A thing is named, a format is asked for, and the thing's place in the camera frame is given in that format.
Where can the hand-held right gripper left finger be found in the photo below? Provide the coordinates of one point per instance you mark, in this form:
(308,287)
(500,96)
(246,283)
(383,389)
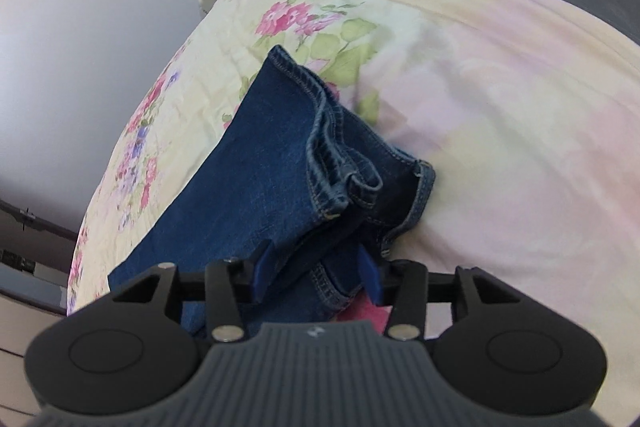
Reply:
(262,276)

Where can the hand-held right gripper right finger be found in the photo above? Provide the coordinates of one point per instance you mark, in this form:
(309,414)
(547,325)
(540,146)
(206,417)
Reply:
(371,281)

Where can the blue denim pants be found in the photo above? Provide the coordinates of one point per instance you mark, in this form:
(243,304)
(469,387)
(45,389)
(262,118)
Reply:
(260,167)

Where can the floral bed blanket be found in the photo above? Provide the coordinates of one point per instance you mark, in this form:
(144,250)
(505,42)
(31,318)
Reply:
(500,107)

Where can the beige wardrobe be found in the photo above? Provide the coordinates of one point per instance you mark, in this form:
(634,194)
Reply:
(20,347)

